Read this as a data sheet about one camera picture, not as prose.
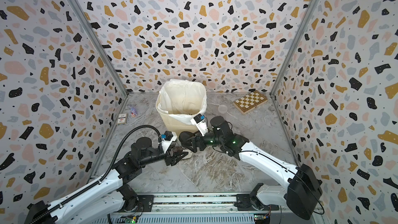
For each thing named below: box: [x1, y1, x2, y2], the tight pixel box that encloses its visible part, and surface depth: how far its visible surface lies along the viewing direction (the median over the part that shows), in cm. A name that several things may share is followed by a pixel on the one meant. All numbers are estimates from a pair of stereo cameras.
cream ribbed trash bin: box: [155, 101, 199, 135], surface depth 75 cm
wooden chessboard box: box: [232, 89, 268, 116], surface depth 116 cm
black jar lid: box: [178, 131, 195, 144], surface depth 75 cm
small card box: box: [116, 113, 128, 126], surface depth 105 cm
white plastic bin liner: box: [156, 78, 207, 122], surface depth 90 cm
